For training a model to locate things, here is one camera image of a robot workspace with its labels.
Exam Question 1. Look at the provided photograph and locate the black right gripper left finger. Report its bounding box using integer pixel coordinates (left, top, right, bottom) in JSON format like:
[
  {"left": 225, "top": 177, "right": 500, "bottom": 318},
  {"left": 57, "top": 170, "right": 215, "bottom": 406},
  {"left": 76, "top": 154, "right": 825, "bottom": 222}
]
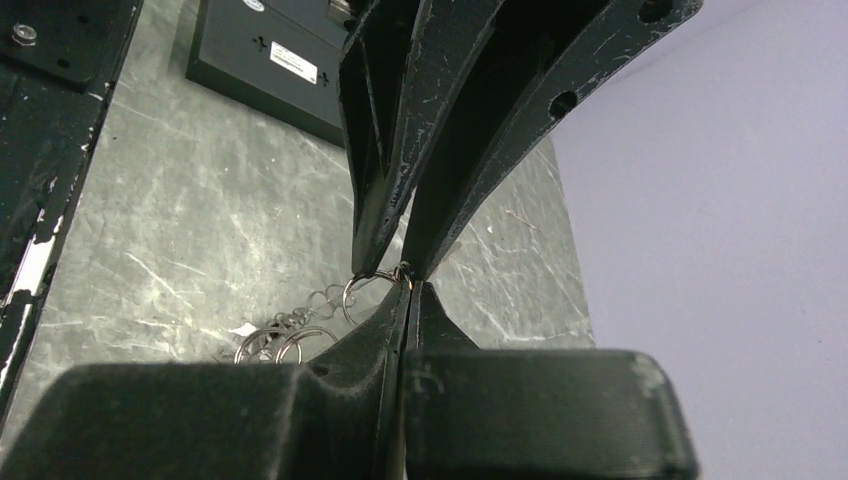
[{"left": 1, "top": 284, "right": 411, "bottom": 479}]

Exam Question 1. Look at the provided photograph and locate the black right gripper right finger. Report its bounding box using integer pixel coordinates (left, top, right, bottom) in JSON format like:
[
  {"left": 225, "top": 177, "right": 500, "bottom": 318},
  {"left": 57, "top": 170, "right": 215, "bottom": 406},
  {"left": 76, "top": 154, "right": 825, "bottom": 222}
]
[{"left": 402, "top": 282, "right": 700, "bottom": 479}]

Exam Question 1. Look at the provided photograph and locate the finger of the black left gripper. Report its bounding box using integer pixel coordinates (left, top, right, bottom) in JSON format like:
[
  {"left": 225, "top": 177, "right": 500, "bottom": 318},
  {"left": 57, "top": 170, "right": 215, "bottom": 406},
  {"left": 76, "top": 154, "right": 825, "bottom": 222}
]
[
  {"left": 401, "top": 0, "right": 703, "bottom": 280},
  {"left": 338, "top": 1, "right": 502, "bottom": 275}
]

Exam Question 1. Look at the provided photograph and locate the metal key organizer plate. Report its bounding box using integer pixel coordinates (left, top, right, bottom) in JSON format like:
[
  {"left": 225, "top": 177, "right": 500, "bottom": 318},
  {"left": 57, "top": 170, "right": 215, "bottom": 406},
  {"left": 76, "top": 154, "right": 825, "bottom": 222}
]
[{"left": 231, "top": 261, "right": 413, "bottom": 365}]

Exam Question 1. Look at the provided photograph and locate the black flat box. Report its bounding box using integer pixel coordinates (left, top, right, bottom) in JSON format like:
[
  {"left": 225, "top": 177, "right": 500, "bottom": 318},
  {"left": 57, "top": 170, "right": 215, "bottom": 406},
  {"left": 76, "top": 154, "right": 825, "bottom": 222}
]
[{"left": 186, "top": 0, "right": 354, "bottom": 146}]

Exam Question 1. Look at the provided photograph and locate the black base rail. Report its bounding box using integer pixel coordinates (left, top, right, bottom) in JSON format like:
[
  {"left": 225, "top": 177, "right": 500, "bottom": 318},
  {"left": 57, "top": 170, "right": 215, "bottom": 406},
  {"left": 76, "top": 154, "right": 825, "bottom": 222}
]
[{"left": 1, "top": 1, "right": 142, "bottom": 413}]

